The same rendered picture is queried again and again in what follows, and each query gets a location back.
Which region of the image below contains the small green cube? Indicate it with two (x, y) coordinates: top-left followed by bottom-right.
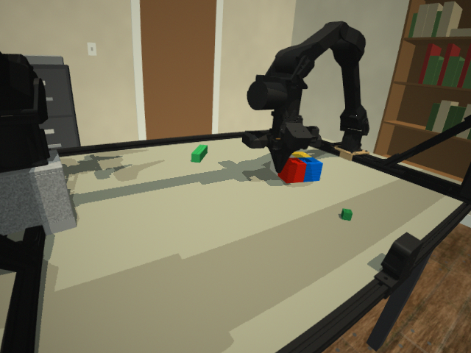
(341, 208), (353, 221)

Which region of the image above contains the green rectangular bar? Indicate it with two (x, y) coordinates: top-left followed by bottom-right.
(191, 145), (208, 163)

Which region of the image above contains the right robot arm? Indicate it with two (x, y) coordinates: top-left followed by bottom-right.
(247, 21), (369, 152)

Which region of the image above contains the blue cube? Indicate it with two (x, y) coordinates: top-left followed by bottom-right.
(297, 157), (323, 182)

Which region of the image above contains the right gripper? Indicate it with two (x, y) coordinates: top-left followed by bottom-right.
(242, 109), (322, 173)

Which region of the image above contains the yellow cube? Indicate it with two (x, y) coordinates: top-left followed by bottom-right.
(292, 151), (311, 157)

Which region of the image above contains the white cube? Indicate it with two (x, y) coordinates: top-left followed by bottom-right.
(270, 155), (295, 175)

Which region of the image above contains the red cube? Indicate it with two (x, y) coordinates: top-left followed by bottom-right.
(278, 157), (307, 183)

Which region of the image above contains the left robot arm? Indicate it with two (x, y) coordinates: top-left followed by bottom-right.
(0, 52), (50, 173)

